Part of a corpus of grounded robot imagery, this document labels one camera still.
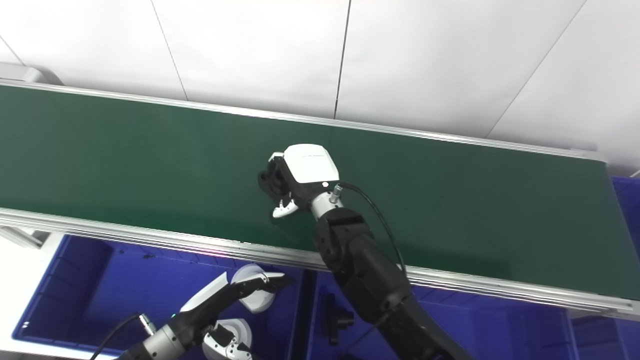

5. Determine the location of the blue bin with black part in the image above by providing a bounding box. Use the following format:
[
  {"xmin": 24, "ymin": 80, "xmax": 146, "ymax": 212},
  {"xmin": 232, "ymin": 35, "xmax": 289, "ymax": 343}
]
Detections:
[{"xmin": 300, "ymin": 270, "xmax": 576, "ymax": 360}]

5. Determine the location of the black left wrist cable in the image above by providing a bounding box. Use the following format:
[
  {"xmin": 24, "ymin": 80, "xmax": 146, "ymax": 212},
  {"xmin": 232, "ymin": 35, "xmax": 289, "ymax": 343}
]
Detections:
[{"xmin": 90, "ymin": 312, "xmax": 151, "ymax": 360}]

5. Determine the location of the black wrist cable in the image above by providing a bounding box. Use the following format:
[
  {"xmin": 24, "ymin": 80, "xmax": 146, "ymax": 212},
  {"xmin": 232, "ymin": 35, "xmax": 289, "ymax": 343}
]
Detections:
[
  {"xmin": 332, "ymin": 181, "xmax": 408, "ymax": 276},
  {"xmin": 90, "ymin": 312, "xmax": 151, "ymax": 360}
]

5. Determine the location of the black T-shaped part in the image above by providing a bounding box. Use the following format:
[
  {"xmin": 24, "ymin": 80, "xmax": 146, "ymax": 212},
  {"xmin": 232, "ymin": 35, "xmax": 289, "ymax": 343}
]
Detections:
[{"xmin": 324, "ymin": 293, "xmax": 355, "ymax": 346}]

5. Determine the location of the green conveyor belt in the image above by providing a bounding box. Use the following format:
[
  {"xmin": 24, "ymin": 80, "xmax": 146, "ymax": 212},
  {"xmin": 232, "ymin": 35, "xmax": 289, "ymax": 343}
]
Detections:
[
  {"xmin": 0, "ymin": 77, "xmax": 640, "ymax": 321},
  {"xmin": 0, "ymin": 85, "xmax": 640, "ymax": 301}
]

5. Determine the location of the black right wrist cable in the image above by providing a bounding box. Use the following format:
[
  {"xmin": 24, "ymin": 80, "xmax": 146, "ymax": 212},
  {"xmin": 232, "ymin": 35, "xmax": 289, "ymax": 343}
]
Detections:
[{"xmin": 332, "ymin": 181, "xmax": 408, "ymax": 276}]

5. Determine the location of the white round dome part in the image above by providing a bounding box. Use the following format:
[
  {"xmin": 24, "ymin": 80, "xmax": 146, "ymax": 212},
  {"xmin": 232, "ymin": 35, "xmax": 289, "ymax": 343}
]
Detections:
[
  {"xmin": 231, "ymin": 263, "xmax": 277, "ymax": 314},
  {"xmin": 202, "ymin": 318, "xmax": 253, "ymax": 360}
]

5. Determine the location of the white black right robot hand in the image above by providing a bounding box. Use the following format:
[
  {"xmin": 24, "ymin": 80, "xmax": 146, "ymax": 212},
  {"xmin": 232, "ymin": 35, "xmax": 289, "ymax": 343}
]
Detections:
[{"xmin": 257, "ymin": 143, "xmax": 341, "ymax": 219}]

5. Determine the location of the grey conveyor end housing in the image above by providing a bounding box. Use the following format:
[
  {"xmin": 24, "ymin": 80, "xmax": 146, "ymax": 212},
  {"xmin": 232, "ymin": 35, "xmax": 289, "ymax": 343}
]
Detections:
[{"xmin": 0, "ymin": 62, "xmax": 63, "ymax": 86}]

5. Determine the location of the aluminium conveyor leg bracket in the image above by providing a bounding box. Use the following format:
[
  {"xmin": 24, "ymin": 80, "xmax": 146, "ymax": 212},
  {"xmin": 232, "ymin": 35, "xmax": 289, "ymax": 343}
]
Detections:
[{"xmin": 0, "ymin": 225, "xmax": 51, "ymax": 249}]

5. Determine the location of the blue bin with white parts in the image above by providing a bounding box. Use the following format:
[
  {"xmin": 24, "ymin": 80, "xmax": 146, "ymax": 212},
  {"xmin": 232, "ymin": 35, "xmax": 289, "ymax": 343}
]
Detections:
[{"xmin": 11, "ymin": 234, "xmax": 307, "ymax": 360}]

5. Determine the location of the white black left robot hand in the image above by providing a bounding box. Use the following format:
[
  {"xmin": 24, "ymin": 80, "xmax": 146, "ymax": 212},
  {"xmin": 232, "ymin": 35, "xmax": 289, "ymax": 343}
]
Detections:
[{"xmin": 170, "ymin": 272, "xmax": 297, "ymax": 360}]

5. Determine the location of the black oval flange part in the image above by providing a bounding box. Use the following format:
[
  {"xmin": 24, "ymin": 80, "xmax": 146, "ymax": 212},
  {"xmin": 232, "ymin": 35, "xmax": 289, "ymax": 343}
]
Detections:
[{"xmin": 257, "ymin": 167, "xmax": 288, "ymax": 201}]

